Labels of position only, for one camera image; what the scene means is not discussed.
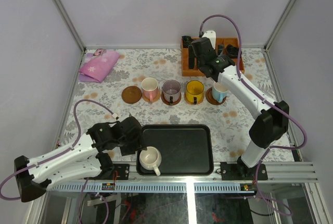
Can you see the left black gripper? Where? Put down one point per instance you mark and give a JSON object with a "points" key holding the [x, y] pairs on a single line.
{"points": [[133, 135]]}

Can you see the pink folded cloth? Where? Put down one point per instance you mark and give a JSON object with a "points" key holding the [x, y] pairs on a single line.
{"points": [[99, 66]]}

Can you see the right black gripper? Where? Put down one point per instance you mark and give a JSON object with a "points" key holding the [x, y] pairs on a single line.
{"points": [[191, 57]]}

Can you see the blue mug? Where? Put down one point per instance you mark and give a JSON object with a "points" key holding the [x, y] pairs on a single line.
{"points": [[219, 92]]}

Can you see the pink mug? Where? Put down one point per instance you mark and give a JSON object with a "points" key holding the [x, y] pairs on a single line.
{"points": [[150, 88]]}

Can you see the woven rattan coaster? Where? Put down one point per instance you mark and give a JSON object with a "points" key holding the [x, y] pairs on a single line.
{"points": [[193, 103], [154, 100]]}

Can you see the rolled dark sock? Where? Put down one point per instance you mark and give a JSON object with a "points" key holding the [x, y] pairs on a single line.
{"points": [[186, 41], [232, 51]]}

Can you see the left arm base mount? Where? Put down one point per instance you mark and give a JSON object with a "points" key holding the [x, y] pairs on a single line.
{"points": [[120, 172]]}

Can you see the cream white mug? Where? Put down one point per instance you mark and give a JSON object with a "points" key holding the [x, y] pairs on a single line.
{"points": [[150, 159]]}

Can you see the black serving tray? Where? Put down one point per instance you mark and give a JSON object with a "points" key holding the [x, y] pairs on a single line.
{"points": [[186, 150]]}

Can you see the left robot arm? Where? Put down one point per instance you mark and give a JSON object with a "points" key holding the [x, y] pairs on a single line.
{"points": [[86, 158]]}

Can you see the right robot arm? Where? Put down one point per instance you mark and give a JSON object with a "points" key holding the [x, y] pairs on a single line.
{"points": [[270, 122]]}

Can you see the purple mug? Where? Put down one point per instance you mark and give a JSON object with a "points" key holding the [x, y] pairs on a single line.
{"points": [[171, 91]]}

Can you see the orange compartment organizer box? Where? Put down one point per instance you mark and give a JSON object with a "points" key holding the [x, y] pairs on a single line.
{"points": [[196, 72]]}

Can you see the dark brown wooden coaster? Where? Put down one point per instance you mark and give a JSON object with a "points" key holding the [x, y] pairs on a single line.
{"points": [[131, 94], [165, 100], [210, 98]]}

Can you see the yellow mug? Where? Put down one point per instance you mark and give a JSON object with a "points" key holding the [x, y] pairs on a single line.
{"points": [[194, 90]]}

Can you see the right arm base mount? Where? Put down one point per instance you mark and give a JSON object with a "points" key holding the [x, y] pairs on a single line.
{"points": [[237, 171]]}

